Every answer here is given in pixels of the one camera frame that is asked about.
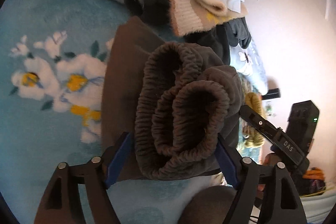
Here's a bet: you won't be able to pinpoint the orange item on floor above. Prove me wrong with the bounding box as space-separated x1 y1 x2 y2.
302 167 325 188

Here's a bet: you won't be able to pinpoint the teal floral blanket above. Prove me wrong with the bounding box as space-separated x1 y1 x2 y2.
0 0 263 224

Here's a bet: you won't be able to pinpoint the dark blue-grey garment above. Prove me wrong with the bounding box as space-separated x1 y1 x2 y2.
183 17 252 65

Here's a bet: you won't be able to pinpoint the dark grey sweatpants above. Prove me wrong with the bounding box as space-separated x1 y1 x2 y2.
101 16 244 181

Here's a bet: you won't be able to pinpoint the mustard knit sweater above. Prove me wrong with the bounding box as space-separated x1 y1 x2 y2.
241 91 267 149

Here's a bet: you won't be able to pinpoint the black box device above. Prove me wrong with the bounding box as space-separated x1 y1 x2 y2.
286 100 319 156

